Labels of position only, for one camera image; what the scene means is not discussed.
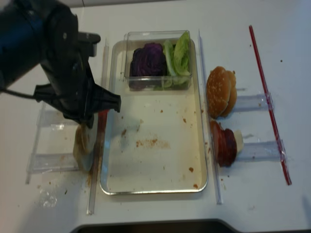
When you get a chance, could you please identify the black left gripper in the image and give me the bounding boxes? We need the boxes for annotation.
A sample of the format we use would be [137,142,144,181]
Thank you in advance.
[34,31,121,129]

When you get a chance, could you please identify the bun slice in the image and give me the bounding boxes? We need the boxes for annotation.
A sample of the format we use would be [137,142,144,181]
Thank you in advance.
[73,125,89,160]
[78,113,98,172]

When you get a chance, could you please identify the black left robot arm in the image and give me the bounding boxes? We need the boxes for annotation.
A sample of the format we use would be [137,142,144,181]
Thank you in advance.
[0,0,121,128]

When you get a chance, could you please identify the tomato slice right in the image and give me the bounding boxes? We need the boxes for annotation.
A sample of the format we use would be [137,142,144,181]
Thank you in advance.
[98,110,109,134]

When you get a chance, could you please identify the clear plastic lettuce box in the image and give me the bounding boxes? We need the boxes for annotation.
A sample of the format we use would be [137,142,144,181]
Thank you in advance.
[124,30,192,91]

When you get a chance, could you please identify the green lettuce leaves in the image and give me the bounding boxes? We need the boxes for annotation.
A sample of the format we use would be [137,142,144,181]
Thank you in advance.
[154,31,191,91]

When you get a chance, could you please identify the clear far left strip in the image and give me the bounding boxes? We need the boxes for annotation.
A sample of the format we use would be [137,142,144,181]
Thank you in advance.
[25,102,46,185]

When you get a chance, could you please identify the purple cabbage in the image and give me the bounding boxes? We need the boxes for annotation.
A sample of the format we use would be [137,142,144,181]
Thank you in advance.
[129,43,167,90]

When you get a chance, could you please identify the bun bottom slice in rack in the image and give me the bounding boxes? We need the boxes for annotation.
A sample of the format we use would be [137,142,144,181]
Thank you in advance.
[78,113,98,172]

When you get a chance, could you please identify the metal tray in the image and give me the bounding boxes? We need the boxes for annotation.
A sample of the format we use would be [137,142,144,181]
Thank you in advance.
[100,41,208,195]

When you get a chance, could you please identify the front sesame bun top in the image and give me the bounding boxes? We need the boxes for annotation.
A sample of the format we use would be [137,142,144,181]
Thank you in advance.
[206,66,231,119]

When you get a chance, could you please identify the rear bun top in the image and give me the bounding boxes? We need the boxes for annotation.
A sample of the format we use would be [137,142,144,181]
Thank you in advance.
[221,70,237,117]

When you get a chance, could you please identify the black monitor edge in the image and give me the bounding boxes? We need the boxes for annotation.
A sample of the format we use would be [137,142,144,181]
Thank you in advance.
[72,219,239,233]

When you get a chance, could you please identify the red plastic strip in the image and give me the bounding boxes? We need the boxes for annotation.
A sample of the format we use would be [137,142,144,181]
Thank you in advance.
[248,25,292,186]

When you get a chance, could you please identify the clear rail under tomatoes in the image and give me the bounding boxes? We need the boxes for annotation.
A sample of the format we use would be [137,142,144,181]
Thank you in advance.
[36,103,78,131]

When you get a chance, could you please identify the clear rail under bun bottoms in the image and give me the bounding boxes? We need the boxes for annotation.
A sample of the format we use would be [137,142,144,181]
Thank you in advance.
[27,153,79,174]

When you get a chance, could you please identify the clear long rail left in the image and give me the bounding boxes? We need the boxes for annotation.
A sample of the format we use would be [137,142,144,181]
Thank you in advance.
[86,38,109,216]

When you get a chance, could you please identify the clear long rail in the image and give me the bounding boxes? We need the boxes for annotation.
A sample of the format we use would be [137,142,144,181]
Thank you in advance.
[197,30,223,205]
[86,38,109,216]

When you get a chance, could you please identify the clear rail under buns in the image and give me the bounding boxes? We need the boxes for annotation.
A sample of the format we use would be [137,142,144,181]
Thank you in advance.
[233,93,274,112]

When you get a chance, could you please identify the clear long rail right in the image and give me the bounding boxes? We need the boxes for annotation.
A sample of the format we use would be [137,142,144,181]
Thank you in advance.
[197,30,223,205]

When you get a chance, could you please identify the clear rail under patties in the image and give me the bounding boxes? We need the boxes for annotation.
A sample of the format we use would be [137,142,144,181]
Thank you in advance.
[235,140,287,162]

